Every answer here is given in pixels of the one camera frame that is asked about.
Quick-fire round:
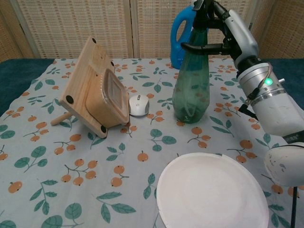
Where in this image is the white computer mouse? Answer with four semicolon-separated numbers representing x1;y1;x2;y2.
129;94;150;117

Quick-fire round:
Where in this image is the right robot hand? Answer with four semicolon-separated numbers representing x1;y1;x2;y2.
180;0;262;71

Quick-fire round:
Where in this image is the bamboo folding screen panel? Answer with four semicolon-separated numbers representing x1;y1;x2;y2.
9;0;133;59
0;0;36;63
129;0;256;59
249;0;304;60

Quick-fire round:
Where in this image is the green spray bottle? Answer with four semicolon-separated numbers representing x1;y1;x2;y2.
172;0;211;124

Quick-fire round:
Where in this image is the blue pump detergent bottle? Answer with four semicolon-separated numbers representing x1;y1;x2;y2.
171;4;209;70

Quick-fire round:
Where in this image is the floral tablecloth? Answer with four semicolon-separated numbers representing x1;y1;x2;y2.
0;57;304;228

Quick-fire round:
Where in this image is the white paper bowl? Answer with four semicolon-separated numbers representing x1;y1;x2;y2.
156;152;269;228

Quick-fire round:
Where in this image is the wooden board rack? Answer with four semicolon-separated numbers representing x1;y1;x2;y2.
50;36;130;138

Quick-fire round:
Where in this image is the black cable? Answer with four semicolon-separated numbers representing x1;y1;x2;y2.
290;186;299;228

